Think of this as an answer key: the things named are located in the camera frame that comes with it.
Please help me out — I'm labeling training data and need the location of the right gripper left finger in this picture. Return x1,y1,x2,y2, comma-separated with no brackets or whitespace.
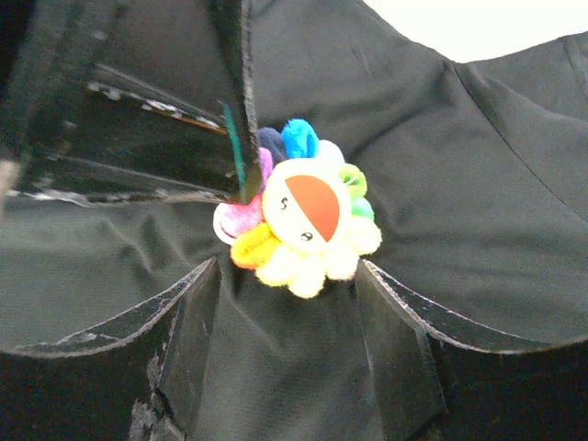
1,258,221,440

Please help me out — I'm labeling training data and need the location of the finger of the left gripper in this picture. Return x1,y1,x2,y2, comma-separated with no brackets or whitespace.
1,1,262,207

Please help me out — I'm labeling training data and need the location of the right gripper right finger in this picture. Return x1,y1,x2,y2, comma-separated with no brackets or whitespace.
356,260,587,440

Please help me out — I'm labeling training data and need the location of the black polo shirt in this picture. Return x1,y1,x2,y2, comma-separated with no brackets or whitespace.
1,1,587,440

